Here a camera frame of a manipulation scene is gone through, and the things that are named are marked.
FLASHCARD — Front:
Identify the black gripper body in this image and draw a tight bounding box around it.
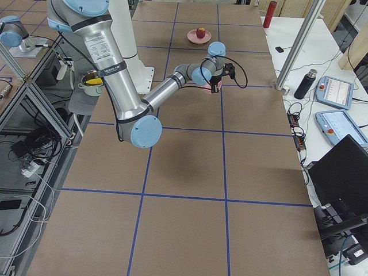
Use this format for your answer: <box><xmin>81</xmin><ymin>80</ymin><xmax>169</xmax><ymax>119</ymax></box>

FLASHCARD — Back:
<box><xmin>210</xmin><ymin>75</ymin><xmax>222</xmax><ymax>85</ymax></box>

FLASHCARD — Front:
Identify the pink bowl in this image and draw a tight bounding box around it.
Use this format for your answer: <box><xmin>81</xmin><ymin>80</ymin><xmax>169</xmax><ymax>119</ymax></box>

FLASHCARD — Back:
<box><xmin>200</xmin><ymin>81</ymin><xmax>222</xmax><ymax>94</ymax></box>

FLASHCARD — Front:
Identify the red yellow apple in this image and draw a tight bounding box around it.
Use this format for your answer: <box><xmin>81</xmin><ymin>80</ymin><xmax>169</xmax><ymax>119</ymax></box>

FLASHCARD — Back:
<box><xmin>195</xmin><ymin>28</ymin><xmax>206</xmax><ymax>39</ymax></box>

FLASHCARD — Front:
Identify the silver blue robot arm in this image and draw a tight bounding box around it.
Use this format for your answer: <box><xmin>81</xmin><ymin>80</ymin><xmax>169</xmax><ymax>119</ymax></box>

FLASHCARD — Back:
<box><xmin>1</xmin><ymin>16</ymin><xmax>41</xmax><ymax>58</ymax></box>
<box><xmin>47</xmin><ymin>1</ymin><xmax>226</xmax><ymax>148</ymax></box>

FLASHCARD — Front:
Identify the pink plate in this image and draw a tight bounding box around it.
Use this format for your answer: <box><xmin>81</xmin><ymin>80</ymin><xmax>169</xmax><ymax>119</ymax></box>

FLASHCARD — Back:
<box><xmin>187</xmin><ymin>28</ymin><xmax>212</xmax><ymax>44</ymax></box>

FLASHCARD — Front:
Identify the small black device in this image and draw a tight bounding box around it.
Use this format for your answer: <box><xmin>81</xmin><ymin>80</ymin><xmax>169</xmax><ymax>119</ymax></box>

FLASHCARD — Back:
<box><xmin>275</xmin><ymin>47</ymin><xmax>284</xmax><ymax>53</ymax></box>

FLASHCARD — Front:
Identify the black orange adapter box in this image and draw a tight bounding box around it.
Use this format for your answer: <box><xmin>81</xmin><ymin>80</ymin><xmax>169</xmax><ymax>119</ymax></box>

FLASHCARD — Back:
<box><xmin>287</xmin><ymin>114</ymin><xmax>300</xmax><ymax>128</ymax></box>

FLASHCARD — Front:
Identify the black thermos bottle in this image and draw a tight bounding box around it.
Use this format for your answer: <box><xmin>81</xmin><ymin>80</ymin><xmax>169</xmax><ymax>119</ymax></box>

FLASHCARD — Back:
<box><xmin>294</xmin><ymin>69</ymin><xmax>317</xmax><ymax>99</ymax></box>

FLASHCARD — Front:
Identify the red thermos bottle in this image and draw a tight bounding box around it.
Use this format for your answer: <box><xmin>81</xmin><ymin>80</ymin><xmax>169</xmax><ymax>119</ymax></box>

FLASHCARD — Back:
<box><xmin>263</xmin><ymin>1</ymin><xmax>277</xmax><ymax>29</ymax></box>

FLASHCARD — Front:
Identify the white enamel pot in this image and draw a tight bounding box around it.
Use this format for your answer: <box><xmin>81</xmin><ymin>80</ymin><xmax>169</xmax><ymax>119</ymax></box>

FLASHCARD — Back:
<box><xmin>78</xmin><ymin>70</ymin><xmax>104</xmax><ymax>97</ymax></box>

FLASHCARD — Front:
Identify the upper teach pendant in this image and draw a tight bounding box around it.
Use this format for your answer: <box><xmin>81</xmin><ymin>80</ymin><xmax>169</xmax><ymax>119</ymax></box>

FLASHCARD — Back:
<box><xmin>315</xmin><ymin>76</ymin><xmax>354</xmax><ymax>110</ymax></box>

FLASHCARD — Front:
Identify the teach pendant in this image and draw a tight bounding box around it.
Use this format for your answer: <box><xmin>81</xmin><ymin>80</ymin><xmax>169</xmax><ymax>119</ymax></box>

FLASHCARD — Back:
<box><xmin>315</xmin><ymin>110</ymin><xmax>367</xmax><ymax>148</ymax></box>
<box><xmin>315</xmin><ymin>76</ymin><xmax>354</xmax><ymax>110</ymax></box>

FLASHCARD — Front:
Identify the lower teach pendant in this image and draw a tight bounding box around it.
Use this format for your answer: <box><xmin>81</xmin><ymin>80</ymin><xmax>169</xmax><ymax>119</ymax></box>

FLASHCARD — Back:
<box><xmin>315</xmin><ymin>110</ymin><xmax>367</xmax><ymax>148</ymax></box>

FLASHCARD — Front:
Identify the black monitor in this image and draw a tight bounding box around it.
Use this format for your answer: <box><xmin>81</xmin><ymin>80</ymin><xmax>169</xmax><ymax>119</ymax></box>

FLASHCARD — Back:
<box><xmin>307</xmin><ymin>133</ymin><xmax>368</xmax><ymax>242</ymax></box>

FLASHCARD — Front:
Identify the white power adapter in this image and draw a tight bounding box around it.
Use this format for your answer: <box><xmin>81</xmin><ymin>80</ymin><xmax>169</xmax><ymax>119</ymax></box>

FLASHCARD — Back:
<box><xmin>21</xmin><ymin>162</ymin><xmax>40</xmax><ymax>178</ymax></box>

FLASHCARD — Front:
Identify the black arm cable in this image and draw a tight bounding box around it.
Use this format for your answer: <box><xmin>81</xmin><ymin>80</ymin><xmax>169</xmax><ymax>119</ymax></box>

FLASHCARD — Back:
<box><xmin>200</xmin><ymin>55</ymin><xmax>248</xmax><ymax>89</ymax></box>

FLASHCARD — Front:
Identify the aluminium frame post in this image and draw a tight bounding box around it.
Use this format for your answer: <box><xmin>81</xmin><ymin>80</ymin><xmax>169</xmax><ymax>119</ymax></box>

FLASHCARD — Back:
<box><xmin>275</xmin><ymin>0</ymin><xmax>326</xmax><ymax>90</ymax></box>

